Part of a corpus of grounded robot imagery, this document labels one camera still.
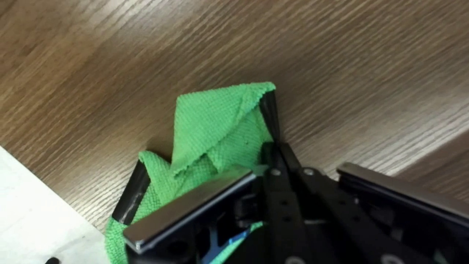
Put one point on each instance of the green cloth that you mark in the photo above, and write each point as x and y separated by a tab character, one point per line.
214	130

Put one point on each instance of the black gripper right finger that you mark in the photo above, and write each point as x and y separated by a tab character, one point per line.
368	182

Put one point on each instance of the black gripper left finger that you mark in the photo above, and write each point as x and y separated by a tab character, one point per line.
184	210

